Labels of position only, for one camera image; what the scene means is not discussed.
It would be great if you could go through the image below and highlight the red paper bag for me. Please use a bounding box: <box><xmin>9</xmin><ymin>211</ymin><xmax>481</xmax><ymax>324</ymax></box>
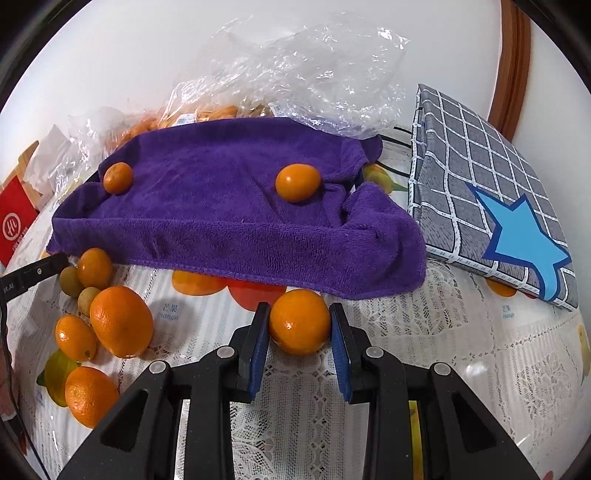
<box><xmin>0</xmin><ymin>177</ymin><xmax>38</xmax><ymax>267</ymax></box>

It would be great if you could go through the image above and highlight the small kumquat orange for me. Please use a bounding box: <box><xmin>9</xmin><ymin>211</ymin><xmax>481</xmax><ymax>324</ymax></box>
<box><xmin>77</xmin><ymin>248</ymin><xmax>114</xmax><ymax>290</ymax></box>

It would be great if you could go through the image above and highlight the purple towel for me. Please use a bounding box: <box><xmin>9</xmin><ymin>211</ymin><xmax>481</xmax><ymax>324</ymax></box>
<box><xmin>47</xmin><ymin>117</ymin><xmax>427</xmax><ymax>300</ymax></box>

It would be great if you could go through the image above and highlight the large orange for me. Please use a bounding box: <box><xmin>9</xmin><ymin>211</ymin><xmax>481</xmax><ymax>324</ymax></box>
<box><xmin>90</xmin><ymin>286</ymin><xmax>154</xmax><ymax>358</ymax></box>

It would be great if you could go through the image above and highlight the green yellow longan fruit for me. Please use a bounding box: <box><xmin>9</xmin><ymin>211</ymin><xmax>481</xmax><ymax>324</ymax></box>
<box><xmin>59</xmin><ymin>265</ymin><xmax>84</xmax><ymax>298</ymax></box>

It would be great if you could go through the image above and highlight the clear plastic bag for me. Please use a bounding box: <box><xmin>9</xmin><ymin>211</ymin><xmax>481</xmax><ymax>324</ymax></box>
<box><xmin>164</xmin><ymin>12</ymin><xmax>412</xmax><ymax>141</ymax></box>
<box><xmin>50</xmin><ymin>107</ymin><xmax>160</xmax><ymax>198</ymax></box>

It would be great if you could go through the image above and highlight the left clear plastic bag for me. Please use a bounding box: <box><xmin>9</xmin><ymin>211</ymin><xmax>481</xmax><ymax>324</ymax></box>
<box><xmin>50</xmin><ymin>107</ymin><xmax>160</xmax><ymax>198</ymax></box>

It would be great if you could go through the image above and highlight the brown wooden door frame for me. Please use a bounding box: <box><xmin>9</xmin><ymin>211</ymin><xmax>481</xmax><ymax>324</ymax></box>
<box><xmin>488</xmin><ymin>0</ymin><xmax>532</xmax><ymax>141</ymax></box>

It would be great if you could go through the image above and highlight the pale longan fruit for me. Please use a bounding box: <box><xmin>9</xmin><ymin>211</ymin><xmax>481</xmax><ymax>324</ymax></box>
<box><xmin>77</xmin><ymin>286</ymin><xmax>101</xmax><ymax>317</ymax></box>

